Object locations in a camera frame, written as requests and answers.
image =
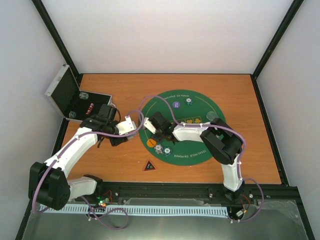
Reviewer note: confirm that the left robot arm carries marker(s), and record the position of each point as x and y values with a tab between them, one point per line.
48	181

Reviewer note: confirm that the poker chip stack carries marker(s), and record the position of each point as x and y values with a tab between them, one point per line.
84	95
72	115

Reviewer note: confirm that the white purple poker chip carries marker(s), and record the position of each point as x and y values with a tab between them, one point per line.
159	149

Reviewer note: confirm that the black frame post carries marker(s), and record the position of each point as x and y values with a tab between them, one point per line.
283	26
43	13

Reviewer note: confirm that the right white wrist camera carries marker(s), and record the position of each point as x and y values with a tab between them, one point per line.
148	125

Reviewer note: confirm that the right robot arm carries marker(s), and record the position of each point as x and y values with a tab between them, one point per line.
224	144

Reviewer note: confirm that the left black frame post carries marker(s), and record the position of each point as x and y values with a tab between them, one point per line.
43	13

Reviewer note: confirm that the blue big blind button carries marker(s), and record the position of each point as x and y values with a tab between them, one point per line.
176	104

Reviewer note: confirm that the aluminium poker chip case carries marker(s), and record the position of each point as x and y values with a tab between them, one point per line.
63	93

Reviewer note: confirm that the round green poker mat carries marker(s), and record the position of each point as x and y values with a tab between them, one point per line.
184	153

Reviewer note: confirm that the right black frame post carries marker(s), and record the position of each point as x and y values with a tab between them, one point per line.
283	26

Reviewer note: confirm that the near poker chip stack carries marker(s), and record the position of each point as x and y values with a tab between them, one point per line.
72	115

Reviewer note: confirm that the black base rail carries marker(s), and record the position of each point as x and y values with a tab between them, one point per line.
212	193

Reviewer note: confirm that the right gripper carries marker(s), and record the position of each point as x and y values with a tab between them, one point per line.
157	139

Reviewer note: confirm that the far poker chip stack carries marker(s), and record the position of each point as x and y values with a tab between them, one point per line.
84	95

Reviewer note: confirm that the blue green poker chip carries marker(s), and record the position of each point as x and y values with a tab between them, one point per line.
167	151

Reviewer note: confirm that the red black triangular all-in marker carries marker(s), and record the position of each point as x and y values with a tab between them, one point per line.
149	166

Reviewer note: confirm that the red black card box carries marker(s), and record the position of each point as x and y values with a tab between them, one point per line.
90	109

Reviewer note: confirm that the light blue cable duct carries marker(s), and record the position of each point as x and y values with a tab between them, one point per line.
145	210

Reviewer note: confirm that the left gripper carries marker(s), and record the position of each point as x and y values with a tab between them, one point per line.
115	142

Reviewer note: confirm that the blue playing card deck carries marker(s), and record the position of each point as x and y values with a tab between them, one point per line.
131	136

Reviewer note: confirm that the teal poker chip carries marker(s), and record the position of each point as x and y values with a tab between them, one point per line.
188	101

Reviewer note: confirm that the orange small blind button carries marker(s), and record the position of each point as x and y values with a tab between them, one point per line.
151	143

